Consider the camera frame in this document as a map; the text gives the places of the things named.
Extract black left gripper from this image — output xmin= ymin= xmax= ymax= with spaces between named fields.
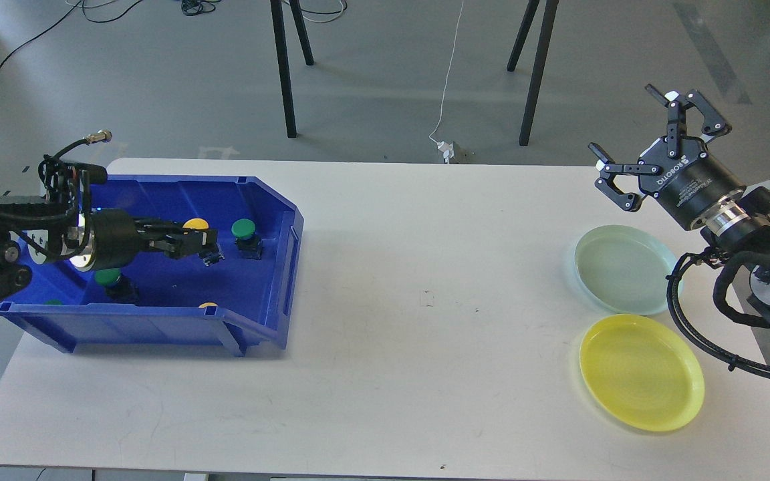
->
xmin=70 ymin=209 xmax=205 ymax=272

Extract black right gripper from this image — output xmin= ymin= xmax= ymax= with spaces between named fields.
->
xmin=588 ymin=84 xmax=748 ymax=232

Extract yellow push button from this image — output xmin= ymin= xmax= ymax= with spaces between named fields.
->
xmin=182 ymin=217 xmax=225 ymax=266

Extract green push button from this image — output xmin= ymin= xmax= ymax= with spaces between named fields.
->
xmin=231 ymin=217 xmax=263 ymax=260
xmin=94 ymin=268 xmax=140 ymax=304

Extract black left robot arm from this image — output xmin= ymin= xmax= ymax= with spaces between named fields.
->
xmin=0 ymin=129 xmax=224 ymax=302

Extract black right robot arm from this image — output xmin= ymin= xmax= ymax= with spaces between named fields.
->
xmin=589 ymin=85 xmax=770 ymax=379

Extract light green plate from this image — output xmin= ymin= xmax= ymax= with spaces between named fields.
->
xmin=569 ymin=224 xmax=678 ymax=316

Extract yellow plate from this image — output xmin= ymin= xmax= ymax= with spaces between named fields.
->
xmin=578 ymin=314 xmax=706 ymax=433

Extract blue plastic bin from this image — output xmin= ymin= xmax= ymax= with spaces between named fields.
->
xmin=0 ymin=176 xmax=303 ymax=357

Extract black tripod legs right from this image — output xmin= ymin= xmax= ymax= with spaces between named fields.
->
xmin=505 ymin=1 xmax=559 ymax=146

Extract black tripod legs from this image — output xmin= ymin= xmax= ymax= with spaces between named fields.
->
xmin=505 ymin=1 xmax=559 ymax=146
xmin=269 ymin=1 xmax=315 ymax=139

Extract white power plug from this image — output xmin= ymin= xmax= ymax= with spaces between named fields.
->
xmin=436 ymin=140 xmax=475 ymax=164

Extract black tripod legs left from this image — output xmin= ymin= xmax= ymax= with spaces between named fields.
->
xmin=269 ymin=1 xmax=315 ymax=139

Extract white cable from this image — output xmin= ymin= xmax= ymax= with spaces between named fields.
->
xmin=428 ymin=0 xmax=465 ymax=144

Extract black floor cables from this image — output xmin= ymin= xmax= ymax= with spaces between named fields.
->
xmin=0 ymin=0 xmax=349 ymax=114

